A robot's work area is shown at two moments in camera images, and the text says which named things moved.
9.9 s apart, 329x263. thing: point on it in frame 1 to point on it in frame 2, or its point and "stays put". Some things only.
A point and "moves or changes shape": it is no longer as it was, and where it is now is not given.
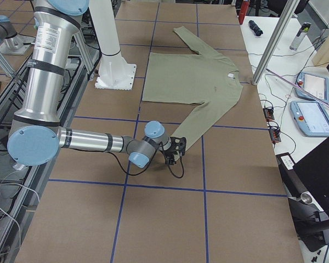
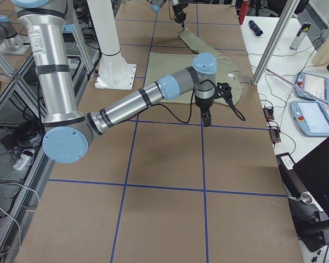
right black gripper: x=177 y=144 to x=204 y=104
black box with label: x=293 y=184 stays put
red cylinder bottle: x=244 y=7 stays put
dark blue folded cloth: x=255 y=28 stays put
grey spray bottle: x=300 y=36 stays put
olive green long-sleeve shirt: x=206 y=78 moves or changes shape
